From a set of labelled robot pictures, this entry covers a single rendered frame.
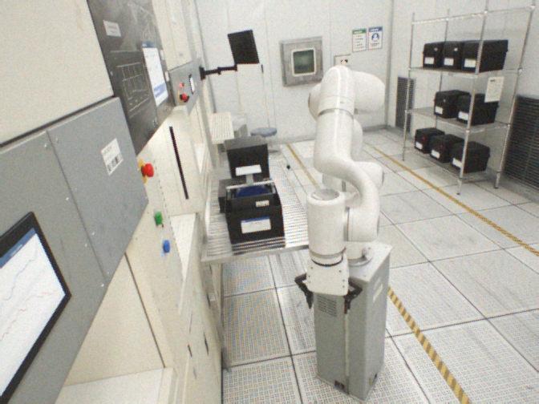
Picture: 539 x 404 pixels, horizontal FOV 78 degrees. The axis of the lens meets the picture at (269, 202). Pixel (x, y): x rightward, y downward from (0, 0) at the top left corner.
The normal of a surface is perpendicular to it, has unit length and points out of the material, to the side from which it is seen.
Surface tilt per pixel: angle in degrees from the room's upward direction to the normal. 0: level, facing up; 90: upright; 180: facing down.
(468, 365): 0
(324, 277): 91
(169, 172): 90
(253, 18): 90
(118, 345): 90
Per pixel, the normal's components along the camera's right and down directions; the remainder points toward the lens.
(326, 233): -0.18, 0.45
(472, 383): -0.11, -0.90
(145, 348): 0.13, 0.41
